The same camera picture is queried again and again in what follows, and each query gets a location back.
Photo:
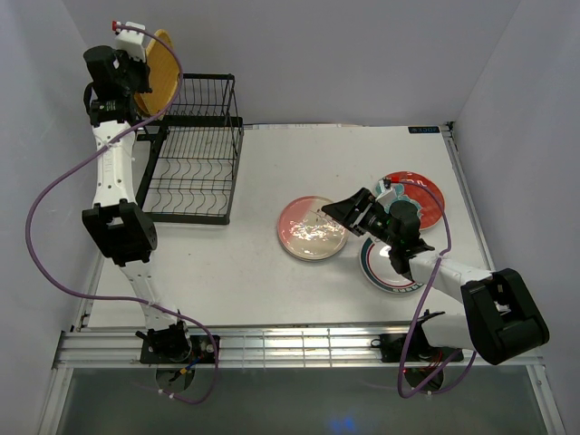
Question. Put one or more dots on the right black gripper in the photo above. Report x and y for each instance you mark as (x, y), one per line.
(344, 211)

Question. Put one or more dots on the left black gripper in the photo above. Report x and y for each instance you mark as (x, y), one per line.
(124, 58)

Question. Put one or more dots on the orange square woven tray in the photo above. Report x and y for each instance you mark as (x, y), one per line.
(164, 74)

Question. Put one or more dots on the red and teal floral plate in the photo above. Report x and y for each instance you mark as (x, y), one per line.
(416, 189)

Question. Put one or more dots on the orange round woven plate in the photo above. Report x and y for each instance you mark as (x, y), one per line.
(144, 102)

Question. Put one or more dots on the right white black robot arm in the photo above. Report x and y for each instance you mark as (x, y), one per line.
(500, 318)

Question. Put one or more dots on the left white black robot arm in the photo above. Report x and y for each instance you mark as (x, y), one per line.
(122, 231)

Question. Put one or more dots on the pink and cream ceramic plate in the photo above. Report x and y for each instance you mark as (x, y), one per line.
(307, 233)

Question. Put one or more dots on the white plate with green rim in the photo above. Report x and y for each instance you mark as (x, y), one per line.
(374, 259)

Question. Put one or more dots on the blue table label sticker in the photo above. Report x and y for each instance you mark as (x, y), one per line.
(424, 130)

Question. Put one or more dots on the black wire dish rack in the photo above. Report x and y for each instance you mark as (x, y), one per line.
(193, 153)

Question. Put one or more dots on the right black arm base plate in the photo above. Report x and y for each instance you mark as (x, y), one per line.
(390, 346)

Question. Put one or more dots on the aluminium frame rail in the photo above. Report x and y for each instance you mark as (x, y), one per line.
(292, 348)

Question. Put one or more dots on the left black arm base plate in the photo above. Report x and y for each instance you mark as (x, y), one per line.
(179, 351)

